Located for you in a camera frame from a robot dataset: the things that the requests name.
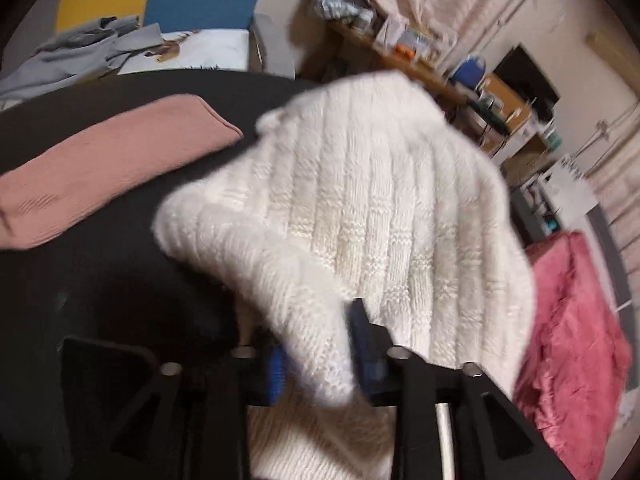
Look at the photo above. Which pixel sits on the beige wall air conditioner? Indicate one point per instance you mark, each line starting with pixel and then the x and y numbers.
pixel 612 50

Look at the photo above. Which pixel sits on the white printed box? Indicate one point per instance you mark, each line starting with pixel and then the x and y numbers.
pixel 570 195

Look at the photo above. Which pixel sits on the white ribbed knit sweater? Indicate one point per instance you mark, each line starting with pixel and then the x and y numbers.
pixel 375 200

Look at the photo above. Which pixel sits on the white printed cushion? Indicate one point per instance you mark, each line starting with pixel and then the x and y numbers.
pixel 220 50

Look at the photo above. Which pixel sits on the assorted small desk clutter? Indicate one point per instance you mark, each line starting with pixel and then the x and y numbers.
pixel 405 40

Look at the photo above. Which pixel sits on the blue container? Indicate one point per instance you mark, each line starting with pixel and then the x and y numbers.
pixel 467 71

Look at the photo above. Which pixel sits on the grey-blue hoodie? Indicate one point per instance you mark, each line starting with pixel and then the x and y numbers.
pixel 75 57

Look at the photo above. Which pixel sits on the black monitor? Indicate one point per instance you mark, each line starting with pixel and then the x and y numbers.
pixel 525 77

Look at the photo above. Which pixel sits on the wooden desk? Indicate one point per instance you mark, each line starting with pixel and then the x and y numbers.
pixel 435 77

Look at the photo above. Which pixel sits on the pink knit sweater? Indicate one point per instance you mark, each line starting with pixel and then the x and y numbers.
pixel 100 170

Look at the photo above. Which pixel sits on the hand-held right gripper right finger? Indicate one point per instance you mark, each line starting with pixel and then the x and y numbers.
pixel 367 360

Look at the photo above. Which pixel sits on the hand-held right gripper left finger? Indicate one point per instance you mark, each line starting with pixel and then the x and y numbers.
pixel 275 375

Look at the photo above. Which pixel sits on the pink-red blanket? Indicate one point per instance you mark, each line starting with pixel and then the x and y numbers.
pixel 575 360

